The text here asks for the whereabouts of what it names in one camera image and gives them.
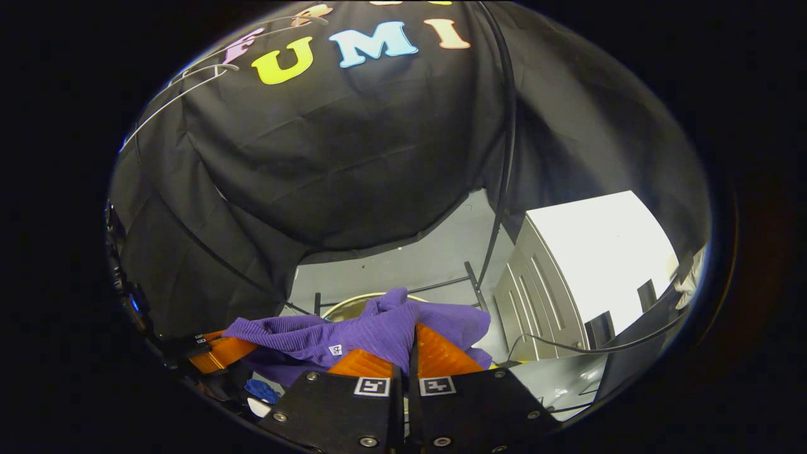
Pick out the black metal garment rack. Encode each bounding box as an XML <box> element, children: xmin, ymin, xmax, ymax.
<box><xmin>126</xmin><ymin>1</ymin><xmax>518</xmax><ymax>316</ymax></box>

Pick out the white cabinet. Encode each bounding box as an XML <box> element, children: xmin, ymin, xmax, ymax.
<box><xmin>491</xmin><ymin>189</ymin><xmax>681</xmax><ymax>364</ymax></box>

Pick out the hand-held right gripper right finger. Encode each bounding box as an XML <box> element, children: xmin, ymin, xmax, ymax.
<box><xmin>408</xmin><ymin>322</ymin><xmax>559</xmax><ymax>454</ymax></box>

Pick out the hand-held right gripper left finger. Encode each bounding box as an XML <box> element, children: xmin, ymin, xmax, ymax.
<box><xmin>255</xmin><ymin>348</ymin><xmax>405</xmax><ymax>454</ymax></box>

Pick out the white cloth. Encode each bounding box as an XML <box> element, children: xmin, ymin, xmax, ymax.
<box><xmin>673</xmin><ymin>248</ymin><xmax>706</xmax><ymax>310</ymax></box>

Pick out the white wire hanger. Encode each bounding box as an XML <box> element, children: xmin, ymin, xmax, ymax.
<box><xmin>119</xmin><ymin>63</ymin><xmax>242</xmax><ymax>154</ymax></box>
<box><xmin>166</xmin><ymin>14</ymin><xmax>332</xmax><ymax>86</ymax></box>

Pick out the black cable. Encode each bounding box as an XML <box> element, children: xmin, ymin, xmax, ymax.
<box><xmin>506</xmin><ymin>271</ymin><xmax>695</xmax><ymax>364</ymax></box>

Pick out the blue cloth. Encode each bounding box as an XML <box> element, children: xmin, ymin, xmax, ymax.
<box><xmin>244</xmin><ymin>378</ymin><xmax>282</xmax><ymax>405</ymax></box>

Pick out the black block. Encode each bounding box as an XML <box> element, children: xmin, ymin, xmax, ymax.
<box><xmin>636</xmin><ymin>279</ymin><xmax>660</xmax><ymax>314</ymax></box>
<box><xmin>583</xmin><ymin>310</ymin><xmax>617</xmax><ymax>350</ymax></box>

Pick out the cream rimmed laundry hamper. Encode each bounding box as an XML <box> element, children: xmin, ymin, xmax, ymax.
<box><xmin>320</xmin><ymin>291</ymin><xmax>436</xmax><ymax>323</ymax></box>

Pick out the purple knit garment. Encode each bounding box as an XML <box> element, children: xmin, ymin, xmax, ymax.
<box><xmin>221</xmin><ymin>287</ymin><xmax>494</xmax><ymax>387</ymax></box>

